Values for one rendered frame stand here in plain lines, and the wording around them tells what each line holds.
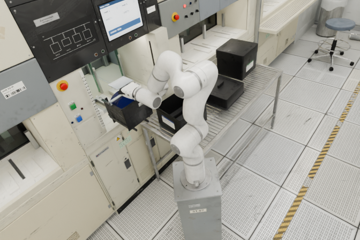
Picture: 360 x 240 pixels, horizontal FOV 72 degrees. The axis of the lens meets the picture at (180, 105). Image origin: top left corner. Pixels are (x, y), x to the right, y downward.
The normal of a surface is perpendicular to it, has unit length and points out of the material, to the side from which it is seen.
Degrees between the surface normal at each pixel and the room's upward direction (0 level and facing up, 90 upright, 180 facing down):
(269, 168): 0
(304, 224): 0
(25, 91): 90
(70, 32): 90
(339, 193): 0
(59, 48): 90
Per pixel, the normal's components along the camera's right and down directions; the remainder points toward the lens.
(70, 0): 0.75, 0.34
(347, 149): -0.11, -0.78
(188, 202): 0.07, 0.61
